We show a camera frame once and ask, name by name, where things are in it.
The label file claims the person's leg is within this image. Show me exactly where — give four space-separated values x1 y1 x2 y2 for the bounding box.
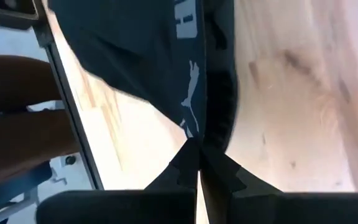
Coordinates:
0 109 81 189
0 55 62 114

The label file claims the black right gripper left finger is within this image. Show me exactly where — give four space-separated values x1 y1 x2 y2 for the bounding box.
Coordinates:
35 138 200 224

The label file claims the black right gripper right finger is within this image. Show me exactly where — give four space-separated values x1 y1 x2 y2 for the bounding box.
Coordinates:
199 146 358 224

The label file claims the black Puma garment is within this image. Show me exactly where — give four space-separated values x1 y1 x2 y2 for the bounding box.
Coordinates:
47 0 239 154

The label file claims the blue chair part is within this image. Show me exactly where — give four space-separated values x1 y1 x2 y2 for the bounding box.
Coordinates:
0 161 53 205

